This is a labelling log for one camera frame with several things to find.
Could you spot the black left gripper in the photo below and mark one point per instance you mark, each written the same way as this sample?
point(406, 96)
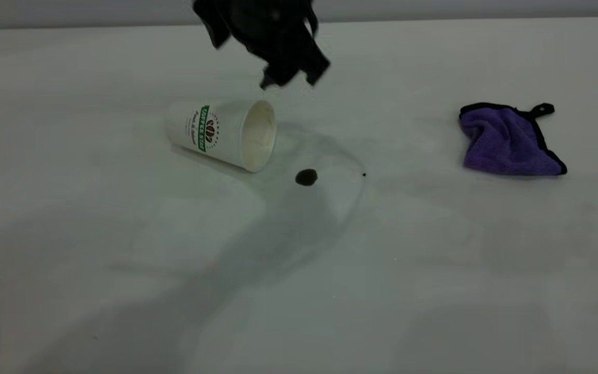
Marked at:
point(262, 23)

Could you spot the white paper coffee cup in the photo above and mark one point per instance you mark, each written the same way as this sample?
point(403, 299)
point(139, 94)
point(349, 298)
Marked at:
point(226, 136)

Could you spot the purple cloth with black trim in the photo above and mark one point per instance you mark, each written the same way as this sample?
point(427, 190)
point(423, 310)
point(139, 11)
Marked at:
point(506, 148)

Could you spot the dark coffee spill spot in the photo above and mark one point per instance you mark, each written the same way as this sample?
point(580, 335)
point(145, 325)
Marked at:
point(307, 177)

